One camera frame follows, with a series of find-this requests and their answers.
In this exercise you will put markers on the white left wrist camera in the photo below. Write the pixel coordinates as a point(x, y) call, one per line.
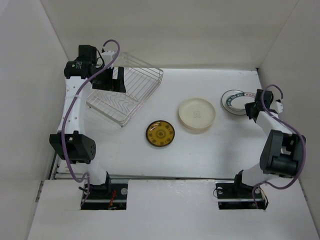
point(107, 56)

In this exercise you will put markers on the clear wire dish rack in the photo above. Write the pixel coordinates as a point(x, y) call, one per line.
point(141, 79)

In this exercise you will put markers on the yellow patterned plate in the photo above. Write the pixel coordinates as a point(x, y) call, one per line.
point(160, 133)

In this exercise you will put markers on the white plate dark lettered rim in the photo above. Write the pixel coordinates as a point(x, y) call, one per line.
point(250, 97)

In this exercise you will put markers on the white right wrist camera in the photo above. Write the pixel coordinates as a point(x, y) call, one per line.
point(278, 106)

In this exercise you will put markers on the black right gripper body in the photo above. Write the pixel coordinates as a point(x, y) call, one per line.
point(248, 108)

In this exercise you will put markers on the white plate black rim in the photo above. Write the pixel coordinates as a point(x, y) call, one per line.
point(233, 101)

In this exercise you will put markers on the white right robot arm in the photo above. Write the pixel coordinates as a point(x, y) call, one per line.
point(284, 154)

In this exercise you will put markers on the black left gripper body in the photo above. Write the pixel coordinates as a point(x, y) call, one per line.
point(103, 81)

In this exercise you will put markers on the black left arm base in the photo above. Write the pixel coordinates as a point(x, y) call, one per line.
point(112, 197)

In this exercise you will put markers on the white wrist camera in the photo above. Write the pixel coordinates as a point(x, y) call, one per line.
point(278, 106)
point(107, 56)

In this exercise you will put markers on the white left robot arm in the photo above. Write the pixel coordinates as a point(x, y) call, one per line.
point(91, 70)

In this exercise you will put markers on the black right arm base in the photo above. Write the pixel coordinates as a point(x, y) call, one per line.
point(229, 198)

